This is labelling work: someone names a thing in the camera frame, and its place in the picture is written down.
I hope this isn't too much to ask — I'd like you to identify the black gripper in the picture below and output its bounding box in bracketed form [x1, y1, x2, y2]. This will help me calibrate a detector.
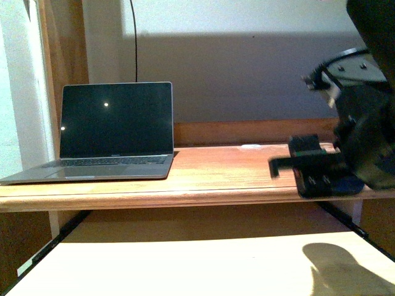
[268, 83, 395, 199]

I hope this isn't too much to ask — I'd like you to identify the grey laptop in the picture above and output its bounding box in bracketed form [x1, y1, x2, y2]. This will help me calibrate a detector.
[1, 82, 174, 185]

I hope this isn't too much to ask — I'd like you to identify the black wall cable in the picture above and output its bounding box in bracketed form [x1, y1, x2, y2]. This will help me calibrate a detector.
[129, 0, 139, 83]

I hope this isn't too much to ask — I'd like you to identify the dark grey computer mouse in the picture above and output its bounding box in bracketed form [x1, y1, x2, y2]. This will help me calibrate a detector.
[331, 176, 365, 196]

